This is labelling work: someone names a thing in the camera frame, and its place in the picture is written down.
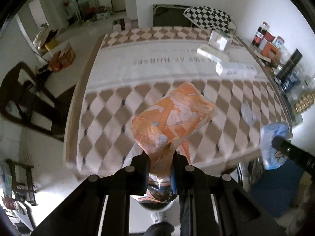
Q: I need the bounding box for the blue plastic bag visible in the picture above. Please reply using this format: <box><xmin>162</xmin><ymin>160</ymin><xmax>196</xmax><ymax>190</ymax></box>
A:
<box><xmin>259</xmin><ymin>123</ymin><xmax>291</xmax><ymax>171</ymax></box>

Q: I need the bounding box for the orange snack bag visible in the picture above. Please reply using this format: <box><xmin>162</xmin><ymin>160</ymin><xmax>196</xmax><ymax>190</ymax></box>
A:
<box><xmin>131</xmin><ymin>82</ymin><xmax>216</xmax><ymax>201</ymax></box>

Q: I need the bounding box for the white round trash bin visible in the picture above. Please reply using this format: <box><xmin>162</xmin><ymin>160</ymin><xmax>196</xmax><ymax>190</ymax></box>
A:
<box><xmin>131</xmin><ymin>192</ymin><xmax>176</xmax><ymax>211</ymax></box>

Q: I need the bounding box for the blue office chair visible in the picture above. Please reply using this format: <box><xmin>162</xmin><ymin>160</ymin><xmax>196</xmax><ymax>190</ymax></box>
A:
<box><xmin>249</xmin><ymin>159</ymin><xmax>304</xmax><ymax>218</ymax></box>

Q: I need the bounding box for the left grey slipper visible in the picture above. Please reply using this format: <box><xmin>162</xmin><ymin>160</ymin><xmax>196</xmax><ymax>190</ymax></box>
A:
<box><xmin>151</xmin><ymin>211</ymin><xmax>167</xmax><ymax>224</ymax></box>

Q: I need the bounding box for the gold chocolates tray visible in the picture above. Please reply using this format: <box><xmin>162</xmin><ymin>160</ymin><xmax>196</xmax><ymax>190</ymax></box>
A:
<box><xmin>294</xmin><ymin>89</ymin><xmax>315</xmax><ymax>114</ymax></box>

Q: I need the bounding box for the clear crumpled plastic wrap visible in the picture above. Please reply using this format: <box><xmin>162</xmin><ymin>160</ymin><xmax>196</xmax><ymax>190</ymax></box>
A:
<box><xmin>241</xmin><ymin>101</ymin><xmax>258</xmax><ymax>126</ymax></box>

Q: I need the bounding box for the small dark wooden stool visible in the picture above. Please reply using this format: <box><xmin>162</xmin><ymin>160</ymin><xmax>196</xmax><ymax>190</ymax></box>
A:
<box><xmin>5</xmin><ymin>159</ymin><xmax>37</xmax><ymax>206</ymax></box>

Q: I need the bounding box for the black tall box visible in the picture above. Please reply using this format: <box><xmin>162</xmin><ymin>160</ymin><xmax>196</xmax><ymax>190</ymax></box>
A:
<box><xmin>277</xmin><ymin>49</ymin><xmax>303</xmax><ymax>83</ymax></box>

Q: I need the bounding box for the orange carton box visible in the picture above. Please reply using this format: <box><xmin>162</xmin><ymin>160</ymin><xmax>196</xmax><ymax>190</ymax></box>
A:
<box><xmin>261</xmin><ymin>41</ymin><xmax>280</xmax><ymax>59</ymax></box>

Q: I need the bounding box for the long white box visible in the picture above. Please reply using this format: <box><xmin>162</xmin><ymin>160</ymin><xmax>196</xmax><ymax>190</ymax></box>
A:
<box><xmin>215</xmin><ymin>62</ymin><xmax>257</xmax><ymax>77</ymax></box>

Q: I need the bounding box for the dark soda bottle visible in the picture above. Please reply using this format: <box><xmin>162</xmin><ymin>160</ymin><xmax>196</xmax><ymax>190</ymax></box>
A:
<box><xmin>252</xmin><ymin>21</ymin><xmax>269</xmax><ymax>47</ymax></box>

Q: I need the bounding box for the dark wooden chair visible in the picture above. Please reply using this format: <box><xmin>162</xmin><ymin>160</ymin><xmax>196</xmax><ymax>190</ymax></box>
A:
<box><xmin>1</xmin><ymin>62</ymin><xmax>73</xmax><ymax>142</ymax></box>

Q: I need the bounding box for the white table with checkered cloth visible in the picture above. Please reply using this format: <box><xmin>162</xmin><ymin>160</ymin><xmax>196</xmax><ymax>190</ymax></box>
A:
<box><xmin>64</xmin><ymin>27</ymin><xmax>290</xmax><ymax>175</ymax></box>

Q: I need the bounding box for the flat white packet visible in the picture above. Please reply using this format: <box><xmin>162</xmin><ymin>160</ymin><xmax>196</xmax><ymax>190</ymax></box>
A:
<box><xmin>197</xmin><ymin>44</ymin><xmax>230</xmax><ymax>62</ymax></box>

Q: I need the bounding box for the white tissue box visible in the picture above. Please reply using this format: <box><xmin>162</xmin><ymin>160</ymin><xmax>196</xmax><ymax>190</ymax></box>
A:
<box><xmin>208</xmin><ymin>29</ymin><xmax>232</xmax><ymax>51</ymax></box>

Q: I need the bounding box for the brown cardboard box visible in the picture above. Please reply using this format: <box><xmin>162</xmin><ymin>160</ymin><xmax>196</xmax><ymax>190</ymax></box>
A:
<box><xmin>49</xmin><ymin>43</ymin><xmax>75</xmax><ymax>73</ymax></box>

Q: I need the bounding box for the checkered pillow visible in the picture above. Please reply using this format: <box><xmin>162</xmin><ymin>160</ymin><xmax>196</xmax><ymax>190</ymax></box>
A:
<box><xmin>183</xmin><ymin>6</ymin><xmax>231</xmax><ymax>33</ymax></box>

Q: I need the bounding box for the folding cot bed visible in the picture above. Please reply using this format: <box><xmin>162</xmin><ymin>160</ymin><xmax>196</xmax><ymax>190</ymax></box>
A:
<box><xmin>153</xmin><ymin>4</ymin><xmax>194</xmax><ymax>27</ymax></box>

